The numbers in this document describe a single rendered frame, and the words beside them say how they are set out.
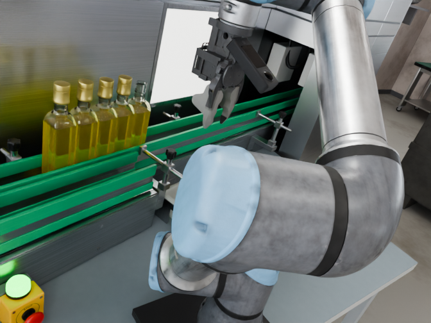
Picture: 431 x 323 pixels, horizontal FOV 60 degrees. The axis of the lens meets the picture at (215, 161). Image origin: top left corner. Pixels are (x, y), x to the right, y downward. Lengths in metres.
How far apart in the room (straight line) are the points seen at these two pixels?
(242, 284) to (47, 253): 0.43
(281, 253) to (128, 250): 0.74
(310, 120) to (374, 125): 1.23
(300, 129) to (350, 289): 0.78
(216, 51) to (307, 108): 0.97
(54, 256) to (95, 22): 0.57
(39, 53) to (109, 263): 0.54
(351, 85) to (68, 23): 0.71
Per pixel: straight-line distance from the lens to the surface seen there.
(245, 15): 0.72
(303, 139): 1.72
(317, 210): 0.35
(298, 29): 1.69
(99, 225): 0.95
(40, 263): 0.91
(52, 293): 0.96
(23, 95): 1.00
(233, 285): 0.76
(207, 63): 0.76
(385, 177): 0.42
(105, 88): 0.94
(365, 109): 0.48
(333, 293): 1.18
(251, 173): 0.34
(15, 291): 0.84
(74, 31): 1.02
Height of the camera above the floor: 1.50
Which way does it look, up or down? 29 degrees down
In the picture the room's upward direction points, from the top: 17 degrees clockwise
